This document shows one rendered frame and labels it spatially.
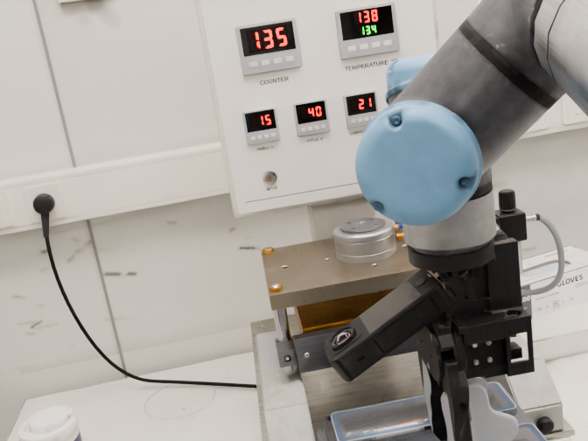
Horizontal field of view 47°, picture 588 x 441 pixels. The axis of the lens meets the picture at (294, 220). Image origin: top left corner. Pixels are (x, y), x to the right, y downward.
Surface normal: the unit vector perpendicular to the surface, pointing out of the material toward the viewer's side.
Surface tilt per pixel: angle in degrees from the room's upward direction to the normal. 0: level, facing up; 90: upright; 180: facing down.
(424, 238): 90
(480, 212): 90
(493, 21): 62
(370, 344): 88
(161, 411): 0
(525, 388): 40
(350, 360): 88
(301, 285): 0
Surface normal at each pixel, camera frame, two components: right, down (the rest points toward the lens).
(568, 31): -0.98, -0.18
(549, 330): -0.15, -0.95
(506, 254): 0.10, 0.26
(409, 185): -0.30, 0.30
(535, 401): -0.05, -0.56
